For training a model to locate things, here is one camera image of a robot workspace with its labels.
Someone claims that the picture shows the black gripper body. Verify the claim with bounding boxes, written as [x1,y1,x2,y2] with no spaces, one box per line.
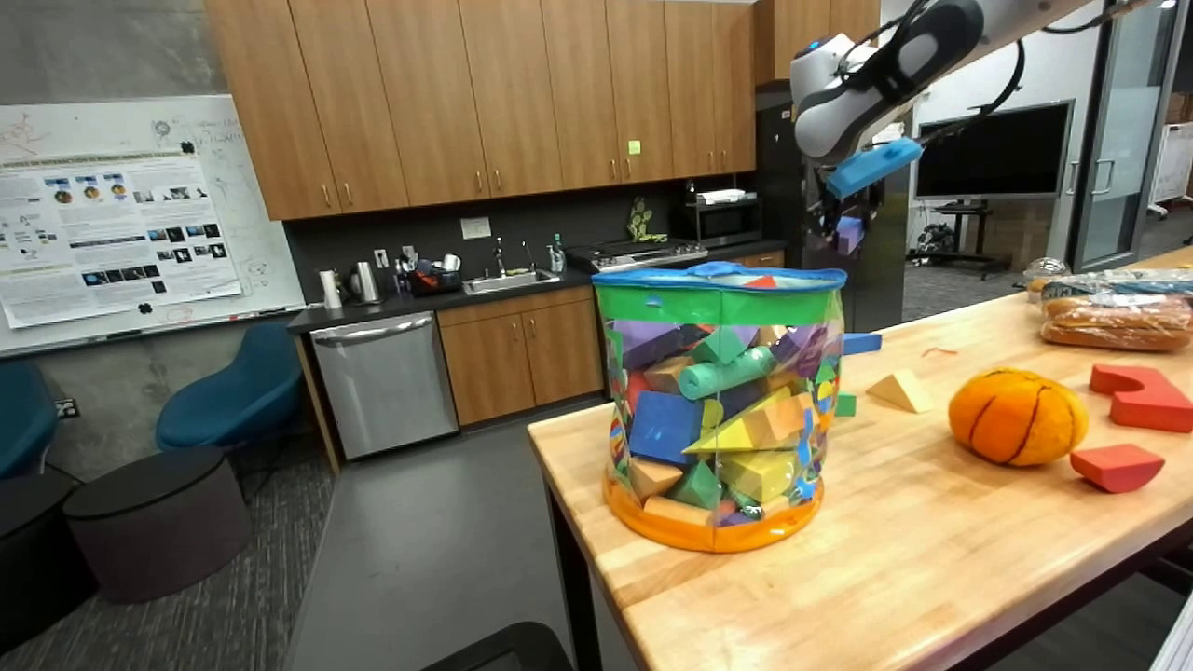
[803,164,867,244]

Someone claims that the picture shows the purple foam arch block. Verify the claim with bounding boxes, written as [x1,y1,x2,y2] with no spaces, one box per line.
[831,211,873,257]

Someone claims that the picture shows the clear toy bag with blocks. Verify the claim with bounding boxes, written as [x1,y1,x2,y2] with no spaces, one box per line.
[591,257,851,554]

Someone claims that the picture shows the clear plastic food bag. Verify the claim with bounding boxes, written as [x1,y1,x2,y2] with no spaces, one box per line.
[1025,265,1193,303]

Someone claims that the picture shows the black refrigerator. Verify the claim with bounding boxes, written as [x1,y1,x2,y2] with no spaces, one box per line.
[754,82,911,334]

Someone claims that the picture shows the black microwave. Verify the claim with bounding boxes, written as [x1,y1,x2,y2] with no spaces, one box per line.
[675,183,765,245]

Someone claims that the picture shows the tan wooden block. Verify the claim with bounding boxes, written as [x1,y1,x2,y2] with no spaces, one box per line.
[867,364,935,419]

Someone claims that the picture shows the black television on stand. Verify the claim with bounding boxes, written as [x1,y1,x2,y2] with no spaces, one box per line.
[914,102,1073,278]

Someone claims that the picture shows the green countertop decoration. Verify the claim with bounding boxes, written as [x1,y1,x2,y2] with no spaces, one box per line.
[623,198,669,250]

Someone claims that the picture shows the orange plush basketball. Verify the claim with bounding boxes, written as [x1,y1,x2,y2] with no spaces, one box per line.
[949,364,1094,471]

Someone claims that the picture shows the bagged bread loaf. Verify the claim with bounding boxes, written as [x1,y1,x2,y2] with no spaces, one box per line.
[1034,290,1193,354]

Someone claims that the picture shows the glass door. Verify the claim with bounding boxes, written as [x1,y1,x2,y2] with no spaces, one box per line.
[1072,0,1177,272]

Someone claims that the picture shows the red foam arch block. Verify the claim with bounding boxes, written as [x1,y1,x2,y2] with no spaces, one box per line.
[1089,357,1193,437]

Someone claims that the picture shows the wooden lower kitchen cabinets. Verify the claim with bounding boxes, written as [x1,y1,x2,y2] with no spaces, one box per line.
[436,283,608,427]

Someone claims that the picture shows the wooden kitchen cabinets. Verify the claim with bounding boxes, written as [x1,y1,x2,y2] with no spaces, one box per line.
[436,283,608,427]
[201,0,889,225]

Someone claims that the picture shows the small red foam block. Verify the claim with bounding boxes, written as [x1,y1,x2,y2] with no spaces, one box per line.
[1068,439,1172,497]

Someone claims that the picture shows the wooden upper kitchen cabinets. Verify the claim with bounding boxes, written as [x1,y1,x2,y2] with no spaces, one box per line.
[201,0,889,225]

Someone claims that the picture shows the dish rack with dishes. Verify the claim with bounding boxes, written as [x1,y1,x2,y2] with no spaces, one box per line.
[393,245,469,297]

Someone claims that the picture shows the stainless steel dishwasher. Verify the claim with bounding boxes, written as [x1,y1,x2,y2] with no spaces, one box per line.
[308,308,462,461]

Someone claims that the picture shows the black chair back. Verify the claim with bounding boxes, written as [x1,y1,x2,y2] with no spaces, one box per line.
[421,620,577,671]

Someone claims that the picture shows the blue lounge chair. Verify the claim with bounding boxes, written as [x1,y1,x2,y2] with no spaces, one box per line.
[0,357,69,480]
[153,326,311,454]

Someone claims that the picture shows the whiteboard with papers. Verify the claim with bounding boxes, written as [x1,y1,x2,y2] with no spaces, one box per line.
[0,88,311,364]

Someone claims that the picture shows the dark grey round ottoman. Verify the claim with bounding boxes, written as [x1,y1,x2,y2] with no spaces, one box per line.
[0,471,96,657]
[64,449,254,608]

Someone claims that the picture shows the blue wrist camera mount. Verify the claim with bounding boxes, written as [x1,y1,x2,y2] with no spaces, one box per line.
[820,133,929,206]

